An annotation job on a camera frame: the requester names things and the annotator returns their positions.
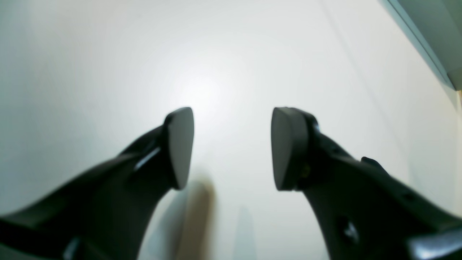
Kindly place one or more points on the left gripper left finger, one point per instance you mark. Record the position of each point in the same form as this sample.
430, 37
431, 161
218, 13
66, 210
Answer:
103, 213

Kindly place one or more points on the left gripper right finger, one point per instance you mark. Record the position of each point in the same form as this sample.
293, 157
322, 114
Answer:
363, 212

